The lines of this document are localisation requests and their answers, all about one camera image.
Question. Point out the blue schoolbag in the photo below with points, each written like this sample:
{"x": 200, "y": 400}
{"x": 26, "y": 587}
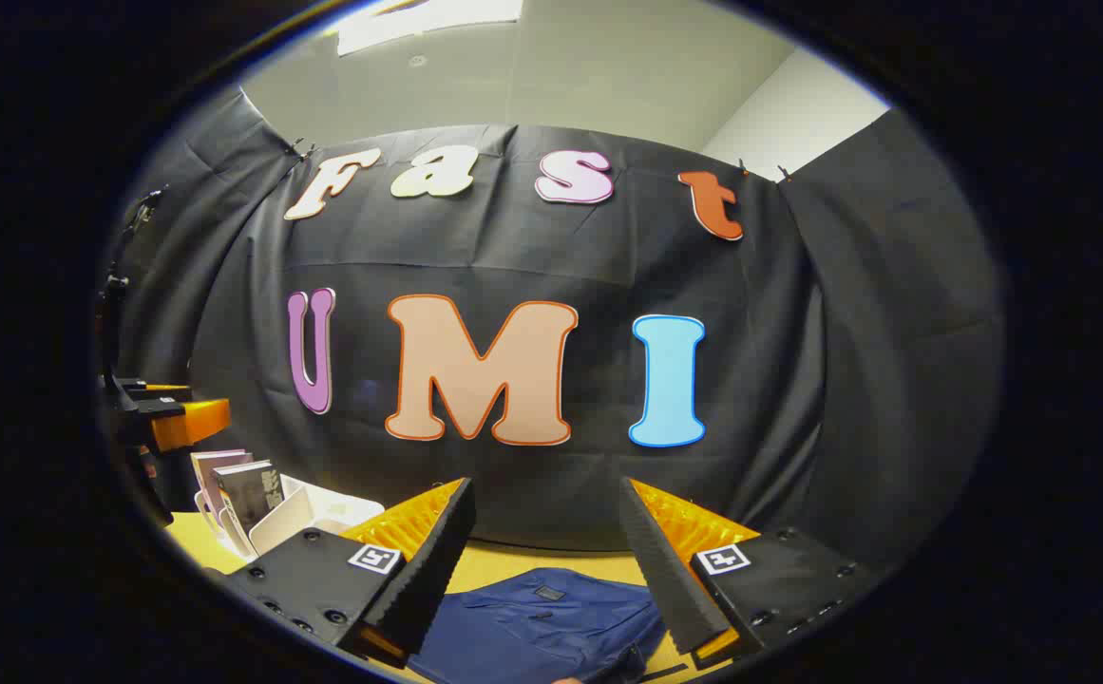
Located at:
{"x": 532, "y": 627}

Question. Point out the white bookshelf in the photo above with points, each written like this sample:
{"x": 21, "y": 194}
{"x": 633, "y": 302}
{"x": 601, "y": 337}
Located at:
{"x": 304, "y": 518}

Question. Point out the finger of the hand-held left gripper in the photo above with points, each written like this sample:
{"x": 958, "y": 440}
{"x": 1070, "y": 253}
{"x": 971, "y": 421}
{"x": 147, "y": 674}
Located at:
{"x": 157, "y": 389}
{"x": 195, "y": 423}

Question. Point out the ceiling light panel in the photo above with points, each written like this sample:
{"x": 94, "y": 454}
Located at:
{"x": 427, "y": 19}

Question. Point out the dark grey book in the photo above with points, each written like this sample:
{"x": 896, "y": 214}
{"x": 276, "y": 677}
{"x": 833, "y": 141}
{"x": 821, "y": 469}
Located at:
{"x": 252, "y": 494}

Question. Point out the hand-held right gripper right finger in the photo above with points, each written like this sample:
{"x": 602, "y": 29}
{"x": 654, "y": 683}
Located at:
{"x": 779, "y": 575}

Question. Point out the black backdrop cloth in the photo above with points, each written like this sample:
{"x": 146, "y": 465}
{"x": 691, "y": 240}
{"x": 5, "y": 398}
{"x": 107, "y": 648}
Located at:
{"x": 798, "y": 380}

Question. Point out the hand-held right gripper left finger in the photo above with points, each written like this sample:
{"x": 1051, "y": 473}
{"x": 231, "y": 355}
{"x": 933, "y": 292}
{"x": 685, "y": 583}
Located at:
{"x": 323, "y": 579}

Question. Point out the pink book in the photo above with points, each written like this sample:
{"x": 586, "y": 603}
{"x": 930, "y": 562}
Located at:
{"x": 209, "y": 470}

